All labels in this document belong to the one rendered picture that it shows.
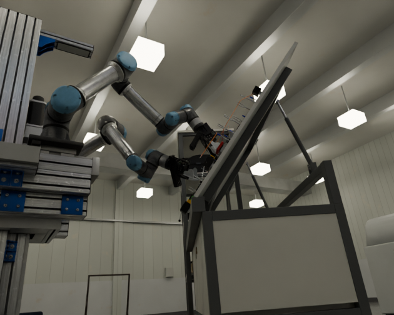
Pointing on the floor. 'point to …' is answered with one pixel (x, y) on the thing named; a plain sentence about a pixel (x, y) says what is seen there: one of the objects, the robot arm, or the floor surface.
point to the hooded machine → (387, 260)
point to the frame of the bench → (207, 217)
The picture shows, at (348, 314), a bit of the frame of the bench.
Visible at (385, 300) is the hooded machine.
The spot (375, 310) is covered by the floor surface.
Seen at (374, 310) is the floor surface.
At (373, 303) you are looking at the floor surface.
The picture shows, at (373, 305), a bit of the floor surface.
